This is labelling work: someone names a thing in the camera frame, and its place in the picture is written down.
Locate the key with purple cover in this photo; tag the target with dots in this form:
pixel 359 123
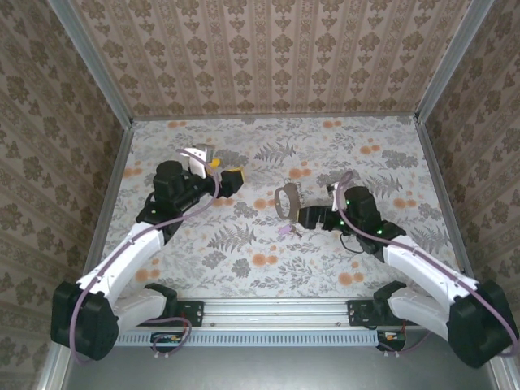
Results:
pixel 284 230

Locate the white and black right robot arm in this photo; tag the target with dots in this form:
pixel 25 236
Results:
pixel 414 264

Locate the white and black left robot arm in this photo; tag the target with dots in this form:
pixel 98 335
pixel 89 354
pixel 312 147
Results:
pixel 122 260

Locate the floral patterned table cover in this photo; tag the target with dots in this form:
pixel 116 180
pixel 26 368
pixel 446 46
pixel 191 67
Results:
pixel 260 134

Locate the black connector board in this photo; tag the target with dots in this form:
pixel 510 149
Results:
pixel 166 340
pixel 392 340

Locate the grey metal panel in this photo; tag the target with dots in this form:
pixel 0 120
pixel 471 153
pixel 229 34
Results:
pixel 264 369

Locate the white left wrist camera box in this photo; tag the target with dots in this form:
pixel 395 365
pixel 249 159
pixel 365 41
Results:
pixel 199 162

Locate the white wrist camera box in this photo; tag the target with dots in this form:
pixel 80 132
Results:
pixel 199 162
pixel 335 199

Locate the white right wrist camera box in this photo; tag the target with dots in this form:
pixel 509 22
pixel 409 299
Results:
pixel 335 199

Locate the aluminium side rail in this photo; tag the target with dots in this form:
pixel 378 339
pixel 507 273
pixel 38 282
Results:
pixel 434 162
pixel 120 162

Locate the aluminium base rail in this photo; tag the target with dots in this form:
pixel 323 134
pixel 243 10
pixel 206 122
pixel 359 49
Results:
pixel 276 313

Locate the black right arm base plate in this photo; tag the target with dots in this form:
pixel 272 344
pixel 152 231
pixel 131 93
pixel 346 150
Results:
pixel 357 313

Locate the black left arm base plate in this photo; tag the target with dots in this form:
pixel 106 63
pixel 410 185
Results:
pixel 195 313

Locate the aluminium corner post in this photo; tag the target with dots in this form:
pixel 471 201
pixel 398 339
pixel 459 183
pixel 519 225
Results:
pixel 94 65
pixel 449 65

